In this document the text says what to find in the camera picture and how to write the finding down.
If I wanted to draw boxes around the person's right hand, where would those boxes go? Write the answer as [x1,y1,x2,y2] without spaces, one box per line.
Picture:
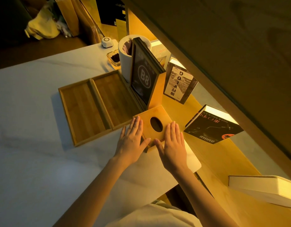
[153,121,188,174]

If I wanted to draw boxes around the person's left hand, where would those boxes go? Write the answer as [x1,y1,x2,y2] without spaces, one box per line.
[113,115,152,165]

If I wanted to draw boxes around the wooden box with round hole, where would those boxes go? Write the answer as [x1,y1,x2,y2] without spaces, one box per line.
[133,105,173,153]

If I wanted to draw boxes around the wooden tray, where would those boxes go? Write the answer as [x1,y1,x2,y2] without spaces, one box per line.
[58,79,113,147]
[91,69,144,130]

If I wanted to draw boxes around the person's left forearm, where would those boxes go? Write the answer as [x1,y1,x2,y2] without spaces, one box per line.
[53,157,127,227]

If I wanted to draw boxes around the person's right forearm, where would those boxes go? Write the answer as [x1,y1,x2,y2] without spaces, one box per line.
[173,168,239,227]

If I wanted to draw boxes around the person's white shirt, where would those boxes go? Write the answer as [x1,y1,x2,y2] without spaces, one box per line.
[105,201,202,227]

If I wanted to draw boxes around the black book with red mark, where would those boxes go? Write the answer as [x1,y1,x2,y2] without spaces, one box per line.
[183,104,244,144]

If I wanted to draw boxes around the yellow wooden side ledge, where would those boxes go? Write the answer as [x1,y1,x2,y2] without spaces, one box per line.
[86,0,291,227]

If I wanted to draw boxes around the black white photo cover book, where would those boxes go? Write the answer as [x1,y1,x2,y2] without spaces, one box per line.
[163,58,198,105]

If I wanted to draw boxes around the wooden framed black sign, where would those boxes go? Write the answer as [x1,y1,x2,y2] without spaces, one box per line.
[129,37,167,111]

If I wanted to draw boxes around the white cylindrical bin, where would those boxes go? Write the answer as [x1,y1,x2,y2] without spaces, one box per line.
[118,34,152,84]

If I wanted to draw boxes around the glass ashtray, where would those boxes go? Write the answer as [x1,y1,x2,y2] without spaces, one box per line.
[106,49,121,70]

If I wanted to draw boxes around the thick white book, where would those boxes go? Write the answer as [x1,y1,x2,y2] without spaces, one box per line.
[228,175,291,210]

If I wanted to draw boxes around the thin white book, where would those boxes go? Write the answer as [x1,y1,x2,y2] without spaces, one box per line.
[150,39,171,68]

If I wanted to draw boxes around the white marble table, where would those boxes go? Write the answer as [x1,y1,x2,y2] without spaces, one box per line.
[0,39,202,227]

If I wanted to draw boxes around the white call button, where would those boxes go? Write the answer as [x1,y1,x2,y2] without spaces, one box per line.
[101,37,114,48]

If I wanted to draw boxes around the dark wooden overhead panel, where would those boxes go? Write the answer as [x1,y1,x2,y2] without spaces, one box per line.
[119,0,291,182]

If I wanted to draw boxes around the black and yellow book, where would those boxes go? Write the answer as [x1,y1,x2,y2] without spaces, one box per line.
[115,2,127,42]

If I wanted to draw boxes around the brown leather sofa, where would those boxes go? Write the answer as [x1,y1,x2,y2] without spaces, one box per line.
[0,0,104,71]

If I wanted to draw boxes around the small white plush toy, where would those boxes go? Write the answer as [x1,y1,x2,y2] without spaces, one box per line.
[56,20,72,38]

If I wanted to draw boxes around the plain black book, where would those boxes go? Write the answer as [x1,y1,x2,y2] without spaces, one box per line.
[96,0,116,26]

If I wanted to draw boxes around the brown paper bag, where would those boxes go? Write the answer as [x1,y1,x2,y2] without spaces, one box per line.
[53,0,80,37]

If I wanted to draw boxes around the yellow plastic bag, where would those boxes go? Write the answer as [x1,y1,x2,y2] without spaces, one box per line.
[24,7,61,40]

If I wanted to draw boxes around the dark green cushion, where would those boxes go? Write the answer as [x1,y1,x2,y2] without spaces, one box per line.
[0,0,32,44]

